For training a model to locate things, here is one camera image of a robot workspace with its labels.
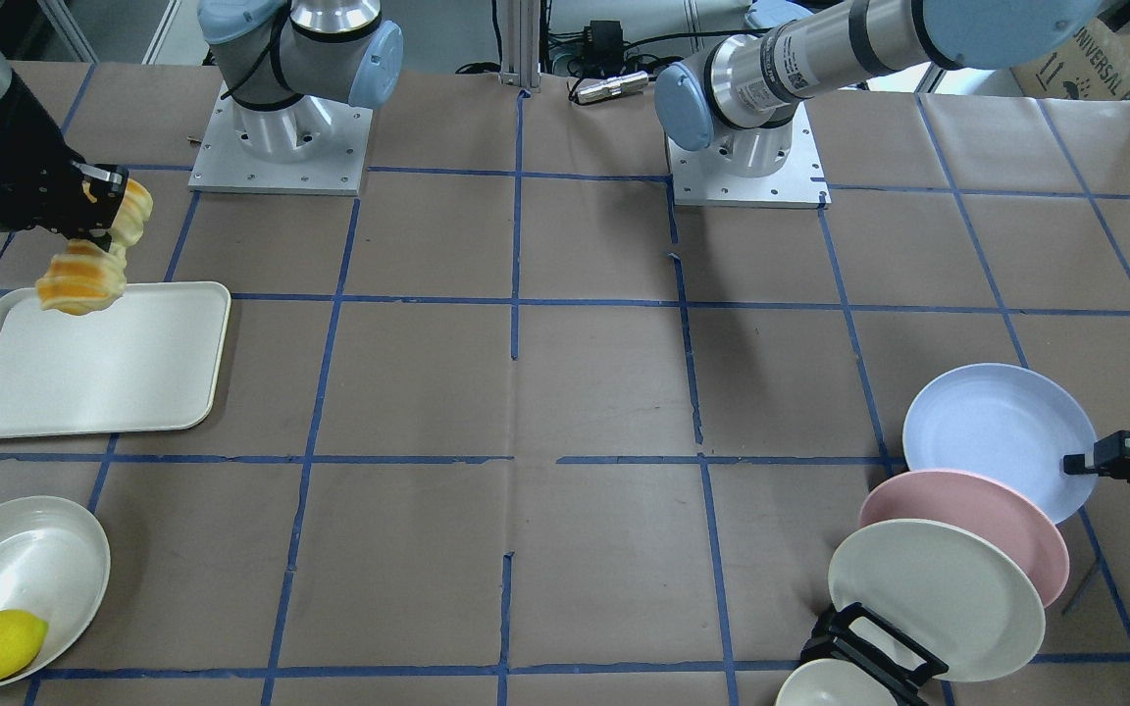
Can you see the cream tray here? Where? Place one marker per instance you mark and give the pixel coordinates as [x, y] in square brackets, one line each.
[148, 362]

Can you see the yellow bread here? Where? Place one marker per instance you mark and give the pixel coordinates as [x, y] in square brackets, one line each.
[87, 277]

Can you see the blue plate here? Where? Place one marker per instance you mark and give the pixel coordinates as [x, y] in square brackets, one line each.
[1005, 423]

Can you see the black power adapter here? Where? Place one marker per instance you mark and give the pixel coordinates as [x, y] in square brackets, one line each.
[603, 37]

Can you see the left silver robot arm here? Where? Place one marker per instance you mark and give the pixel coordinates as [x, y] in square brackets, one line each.
[1016, 217]

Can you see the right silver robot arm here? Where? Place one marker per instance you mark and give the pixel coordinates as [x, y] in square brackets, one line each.
[302, 80]

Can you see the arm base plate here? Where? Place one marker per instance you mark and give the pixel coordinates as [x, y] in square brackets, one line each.
[314, 147]
[766, 167]

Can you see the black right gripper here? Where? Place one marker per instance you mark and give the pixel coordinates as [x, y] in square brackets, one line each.
[18, 147]

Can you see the silver metal cylinder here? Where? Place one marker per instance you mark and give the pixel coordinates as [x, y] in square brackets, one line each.
[608, 88]

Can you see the cream lemon plate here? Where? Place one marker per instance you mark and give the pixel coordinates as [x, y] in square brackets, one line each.
[55, 562]

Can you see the black dish rack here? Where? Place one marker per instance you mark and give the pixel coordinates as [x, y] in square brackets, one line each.
[871, 654]

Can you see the cardboard box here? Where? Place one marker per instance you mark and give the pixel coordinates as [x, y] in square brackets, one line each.
[1094, 64]

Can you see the pink plate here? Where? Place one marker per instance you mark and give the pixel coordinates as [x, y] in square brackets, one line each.
[984, 506]

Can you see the cream bowl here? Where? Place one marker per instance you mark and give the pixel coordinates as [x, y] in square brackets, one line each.
[832, 682]

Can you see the aluminium frame post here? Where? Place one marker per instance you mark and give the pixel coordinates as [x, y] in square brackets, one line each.
[521, 32]

